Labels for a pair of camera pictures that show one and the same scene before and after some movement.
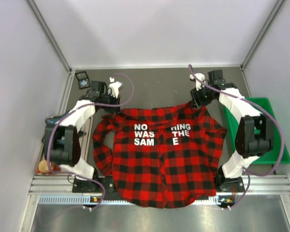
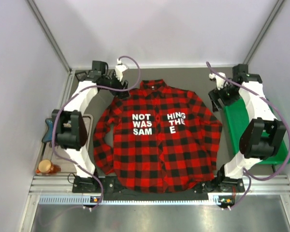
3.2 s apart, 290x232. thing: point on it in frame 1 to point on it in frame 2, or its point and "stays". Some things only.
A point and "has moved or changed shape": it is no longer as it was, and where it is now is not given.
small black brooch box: [83, 79] stays
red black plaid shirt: [160, 157] has moved or changed shape
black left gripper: [110, 106] to [121, 89]
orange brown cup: [42, 166] stays
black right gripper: [196, 102] to [217, 95]
